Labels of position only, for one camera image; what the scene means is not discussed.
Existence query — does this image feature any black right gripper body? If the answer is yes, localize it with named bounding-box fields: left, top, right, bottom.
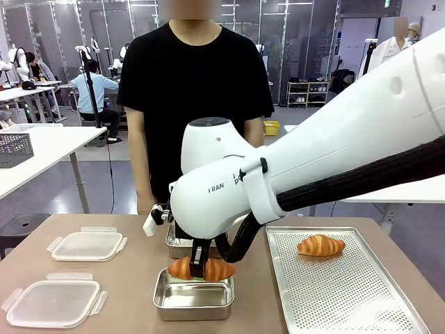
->
left=173, top=222, right=195, bottom=241

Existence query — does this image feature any golden croissant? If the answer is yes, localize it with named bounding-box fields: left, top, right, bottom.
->
left=168, top=256, right=237, bottom=281
left=297, top=234, right=346, bottom=257

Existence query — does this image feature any clear plastic clip lid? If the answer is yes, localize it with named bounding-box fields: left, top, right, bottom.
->
left=1, top=272, right=108, bottom=329
left=47, top=226, right=128, bottom=262

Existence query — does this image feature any person's right forearm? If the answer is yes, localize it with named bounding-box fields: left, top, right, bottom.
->
left=127, top=145, right=154, bottom=196

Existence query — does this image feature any person's left forearm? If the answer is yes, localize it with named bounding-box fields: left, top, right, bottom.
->
left=243, top=116, right=264, bottom=148

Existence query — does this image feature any steel rectangular container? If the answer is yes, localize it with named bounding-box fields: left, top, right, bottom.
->
left=152, top=267, right=236, bottom=321
left=164, top=222, right=229, bottom=260

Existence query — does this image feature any person's right hand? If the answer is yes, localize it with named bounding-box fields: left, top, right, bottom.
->
left=136, top=191, right=158, bottom=216

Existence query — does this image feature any perforated metal baking tray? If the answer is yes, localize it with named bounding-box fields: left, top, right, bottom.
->
left=265, top=225, right=432, bottom=334

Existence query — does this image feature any white table with grey leg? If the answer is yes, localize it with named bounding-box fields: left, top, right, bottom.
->
left=0, top=125, right=108, bottom=214

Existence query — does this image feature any person in black t-shirt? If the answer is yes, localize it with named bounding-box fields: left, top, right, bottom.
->
left=117, top=17, right=275, bottom=215

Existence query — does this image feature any black round stool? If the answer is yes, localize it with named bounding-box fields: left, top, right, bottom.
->
left=0, top=213, right=51, bottom=261

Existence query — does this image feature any seated person light blue shirt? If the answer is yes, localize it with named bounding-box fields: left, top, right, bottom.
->
left=68, top=58, right=124, bottom=144

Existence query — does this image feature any white shoe rack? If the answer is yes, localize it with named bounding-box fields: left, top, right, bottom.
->
left=286, top=80, right=330, bottom=109

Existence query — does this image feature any grey perforated basket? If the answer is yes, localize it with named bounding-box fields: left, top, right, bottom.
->
left=0, top=133, right=34, bottom=169

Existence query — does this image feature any white background desk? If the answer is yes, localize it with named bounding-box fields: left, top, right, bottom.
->
left=0, top=81, right=64, bottom=123

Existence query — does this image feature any black bag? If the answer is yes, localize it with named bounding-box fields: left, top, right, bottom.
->
left=331, top=68, right=356, bottom=97

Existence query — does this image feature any seated person grey jacket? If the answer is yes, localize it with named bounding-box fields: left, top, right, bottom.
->
left=24, top=51, right=59, bottom=120

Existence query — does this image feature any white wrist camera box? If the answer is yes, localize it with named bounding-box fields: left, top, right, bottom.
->
left=142, top=205, right=164, bottom=238

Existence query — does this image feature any black tripod stand with cable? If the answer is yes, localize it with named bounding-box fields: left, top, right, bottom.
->
left=79, top=48, right=115, bottom=214

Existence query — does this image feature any black braided cable bundle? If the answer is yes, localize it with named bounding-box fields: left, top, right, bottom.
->
left=217, top=136, right=445, bottom=264

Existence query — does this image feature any black camera stand pole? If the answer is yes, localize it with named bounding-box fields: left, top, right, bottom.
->
left=363, top=39, right=379, bottom=76

